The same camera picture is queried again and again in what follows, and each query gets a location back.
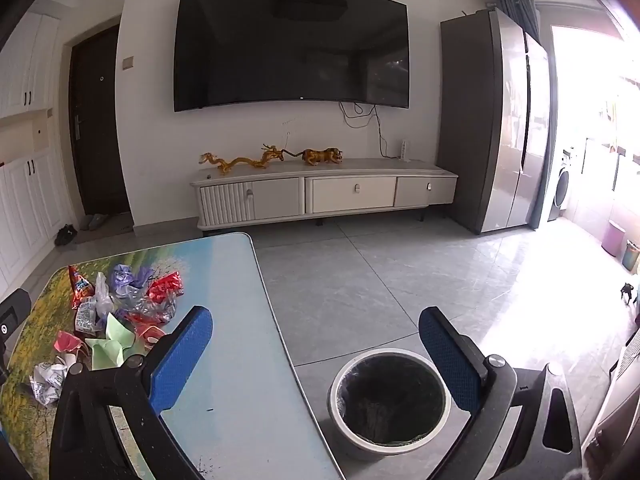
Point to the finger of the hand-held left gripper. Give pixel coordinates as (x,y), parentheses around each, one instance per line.
(12,310)

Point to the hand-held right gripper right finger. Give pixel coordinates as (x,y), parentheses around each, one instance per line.
(450,360)

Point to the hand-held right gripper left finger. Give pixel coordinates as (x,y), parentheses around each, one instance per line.
(180,355)

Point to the red white paper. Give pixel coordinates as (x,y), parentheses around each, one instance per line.
(147,332)

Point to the clear plastic wrapper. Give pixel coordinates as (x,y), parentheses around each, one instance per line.
(150,312)

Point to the green paper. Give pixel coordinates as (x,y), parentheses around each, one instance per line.
(117,345)

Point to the pink paper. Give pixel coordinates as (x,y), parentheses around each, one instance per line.
(67,342)

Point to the red wrapper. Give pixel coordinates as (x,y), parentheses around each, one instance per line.
(165,287)

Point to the red snack bag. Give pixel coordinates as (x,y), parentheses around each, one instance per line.
(80,287)

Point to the white round trash bin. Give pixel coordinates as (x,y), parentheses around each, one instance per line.
(390,402)

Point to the white labelled packet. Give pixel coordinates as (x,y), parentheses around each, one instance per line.
(86,320)

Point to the white printed paper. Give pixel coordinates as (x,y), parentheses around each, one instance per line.
(47,380)

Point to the purple plastic bag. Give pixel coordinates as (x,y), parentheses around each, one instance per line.
(144,275)

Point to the clear plastic bag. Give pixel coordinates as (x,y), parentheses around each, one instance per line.
(102,297)

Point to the lilac plastic bag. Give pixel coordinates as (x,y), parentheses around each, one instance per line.
(122,277)

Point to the black sneakers pair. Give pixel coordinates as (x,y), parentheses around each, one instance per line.
(66,235)

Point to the white built-in cabinet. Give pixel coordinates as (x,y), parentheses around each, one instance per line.
(25,195)

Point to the brown doormat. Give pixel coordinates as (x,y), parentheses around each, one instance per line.
(117,227)

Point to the small black object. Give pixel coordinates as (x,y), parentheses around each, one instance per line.
(627,292)

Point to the dark brown entrance door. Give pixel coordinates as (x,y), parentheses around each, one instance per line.
(95,135)

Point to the white television cabinet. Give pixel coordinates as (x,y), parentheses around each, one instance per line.
(350,192)

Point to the golden dragon figurine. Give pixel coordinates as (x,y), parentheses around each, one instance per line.
(240,162)

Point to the pink waste bin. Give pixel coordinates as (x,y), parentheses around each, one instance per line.
(613,239)

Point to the white washing machine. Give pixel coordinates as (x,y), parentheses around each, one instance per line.
(562,185)

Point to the teal waste bin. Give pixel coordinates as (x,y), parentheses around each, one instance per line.
(631,257)

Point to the white power strip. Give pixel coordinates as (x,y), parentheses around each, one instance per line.
(405,151)

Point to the golden tiger figurine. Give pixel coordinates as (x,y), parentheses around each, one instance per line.
(322,156)

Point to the grey double door refrigerator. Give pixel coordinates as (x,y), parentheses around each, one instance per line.
(505,125)

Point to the grey blue curtain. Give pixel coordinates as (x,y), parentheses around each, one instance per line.
(522,12)

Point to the beige wall switch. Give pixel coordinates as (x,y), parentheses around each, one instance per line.
(128,62)

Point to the black wall television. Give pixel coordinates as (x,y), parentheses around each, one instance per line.
(290,45)

